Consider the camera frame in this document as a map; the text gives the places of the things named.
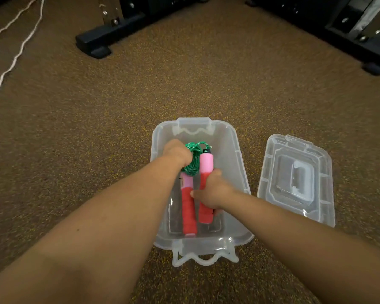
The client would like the person's left hand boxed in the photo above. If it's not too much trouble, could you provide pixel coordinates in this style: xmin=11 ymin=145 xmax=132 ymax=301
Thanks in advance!
xmin=162 ymin=139 xmax=193 ymax=171

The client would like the person's right hand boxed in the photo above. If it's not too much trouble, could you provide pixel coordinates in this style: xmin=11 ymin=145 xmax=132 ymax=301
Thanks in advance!
xmin=190 ymin=168 xmax=239 ymax=216

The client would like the red pink green jump rope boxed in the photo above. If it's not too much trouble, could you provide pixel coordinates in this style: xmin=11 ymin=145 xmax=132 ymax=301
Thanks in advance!
xmin=179 ymin=142 xmax=215 ymax=238

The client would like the person's left forearm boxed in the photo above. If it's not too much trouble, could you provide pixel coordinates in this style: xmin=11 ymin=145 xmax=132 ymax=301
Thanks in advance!
xmin=0 ymin=155 xmax=182 ymax=304

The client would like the person's right forearm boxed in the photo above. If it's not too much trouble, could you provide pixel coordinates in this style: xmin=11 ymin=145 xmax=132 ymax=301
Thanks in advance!
xmin=223 ymin=190 xmax=380 ymax=304

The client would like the clear plastic storage box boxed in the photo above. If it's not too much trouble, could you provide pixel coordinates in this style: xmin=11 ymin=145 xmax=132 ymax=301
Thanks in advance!
xmin=150 ymin=117 xmax=255 ymax=268

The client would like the clear plastic box lid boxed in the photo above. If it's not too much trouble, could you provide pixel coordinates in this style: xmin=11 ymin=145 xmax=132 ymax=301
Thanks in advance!
xmin=257 ymin=134 xmax=336 ymax=228

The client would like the black gym equipment frame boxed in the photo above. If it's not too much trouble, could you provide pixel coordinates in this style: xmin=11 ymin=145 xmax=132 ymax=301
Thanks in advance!
xmin=245 ymin=0 xmax=380 ymax=76
xmin=75 ymin=0 xmax=210 ymax=59

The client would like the perforated metal upright post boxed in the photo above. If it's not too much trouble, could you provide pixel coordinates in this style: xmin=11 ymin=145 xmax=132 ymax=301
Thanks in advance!
xmin=96 ymin=0 xmax=123 ymax=27

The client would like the white rope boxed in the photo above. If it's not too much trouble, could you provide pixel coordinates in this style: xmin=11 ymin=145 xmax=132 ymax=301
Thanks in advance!
xmin=0 ymin=0 xmax=46 ymax=109
xmin=0 ymin=0 xmax=40 ymax=48

